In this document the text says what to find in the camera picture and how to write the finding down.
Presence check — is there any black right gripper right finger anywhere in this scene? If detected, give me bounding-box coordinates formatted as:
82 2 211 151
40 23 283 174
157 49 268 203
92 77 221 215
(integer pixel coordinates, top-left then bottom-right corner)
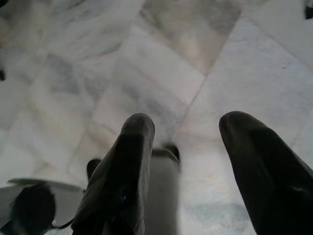
219 111 313 235

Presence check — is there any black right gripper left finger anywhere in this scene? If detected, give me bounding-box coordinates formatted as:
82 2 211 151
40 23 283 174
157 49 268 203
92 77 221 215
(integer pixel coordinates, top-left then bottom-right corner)
72 113 156 235

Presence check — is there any grey robot foot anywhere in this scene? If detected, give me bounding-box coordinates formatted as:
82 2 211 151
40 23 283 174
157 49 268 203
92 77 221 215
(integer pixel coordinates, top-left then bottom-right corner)
87 144 182 235

